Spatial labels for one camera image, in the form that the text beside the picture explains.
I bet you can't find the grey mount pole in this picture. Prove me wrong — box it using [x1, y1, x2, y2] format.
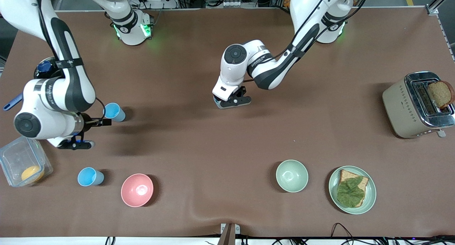
[218, 224, 236, 245]

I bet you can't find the pale green bowl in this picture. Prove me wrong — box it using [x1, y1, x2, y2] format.
[276, 160, 309, 193]

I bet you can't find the green lettuce leaf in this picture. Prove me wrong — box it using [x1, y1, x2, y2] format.
[337, 176, 365, 207]

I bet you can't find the black pot blue handle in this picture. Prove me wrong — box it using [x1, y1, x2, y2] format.
[4, 57, 65, 111]

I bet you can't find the orange round food piece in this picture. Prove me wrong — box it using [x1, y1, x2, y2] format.
[21, 166, 45, 183]

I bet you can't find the brown table cover mat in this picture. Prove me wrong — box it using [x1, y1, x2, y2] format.
[0, 7, 455, 238]

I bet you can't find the brown toast slice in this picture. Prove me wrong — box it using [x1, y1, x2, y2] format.
[428, 81, 455, 109]

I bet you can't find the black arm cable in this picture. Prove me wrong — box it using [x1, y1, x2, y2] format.
[34, 0, 106, 123]
[245, 0, 370, 84]

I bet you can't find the pink bowl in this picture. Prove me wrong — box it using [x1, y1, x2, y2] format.
[121, 173, 154, 207]

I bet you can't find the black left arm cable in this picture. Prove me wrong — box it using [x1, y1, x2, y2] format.
[245, 0, 370, 84]

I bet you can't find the black looped cable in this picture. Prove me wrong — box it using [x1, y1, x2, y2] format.
[331, 223, 353, 240]

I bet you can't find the clear plastic food container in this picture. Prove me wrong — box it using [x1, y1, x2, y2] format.
[0, 135, 54, 187]

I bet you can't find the metal table edge bracket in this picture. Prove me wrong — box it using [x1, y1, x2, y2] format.
[220, 223, 241, 235]

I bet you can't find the pale green plate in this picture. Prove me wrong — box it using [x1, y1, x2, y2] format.
[328, 166, 377, 215]

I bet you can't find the brown bread slice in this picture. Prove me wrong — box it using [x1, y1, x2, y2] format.
[337, 170, 369, 208]

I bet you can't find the beige chrome toaster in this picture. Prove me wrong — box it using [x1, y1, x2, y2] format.
[382, 71, 455, 139]

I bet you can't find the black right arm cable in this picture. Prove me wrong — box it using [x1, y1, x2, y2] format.
[34, 0, 106, 123]

